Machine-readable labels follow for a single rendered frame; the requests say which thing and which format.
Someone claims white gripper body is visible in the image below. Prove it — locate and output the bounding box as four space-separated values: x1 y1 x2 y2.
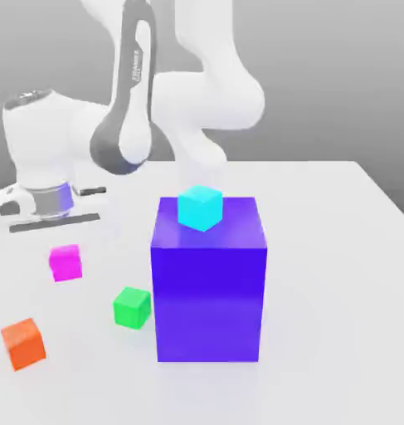
7 212 103 245

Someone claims small magenta cube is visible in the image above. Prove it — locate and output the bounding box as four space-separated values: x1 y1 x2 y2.
48 243 84 283

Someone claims small green cube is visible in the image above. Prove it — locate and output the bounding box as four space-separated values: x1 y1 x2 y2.
112 286 153 331

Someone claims small orange cube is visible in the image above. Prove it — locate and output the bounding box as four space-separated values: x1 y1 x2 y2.
0 317 47 372

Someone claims small cyan cube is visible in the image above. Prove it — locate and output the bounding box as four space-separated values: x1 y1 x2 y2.
177 184 224 232

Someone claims large blue box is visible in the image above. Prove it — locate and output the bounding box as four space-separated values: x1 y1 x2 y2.
150 196 268 364

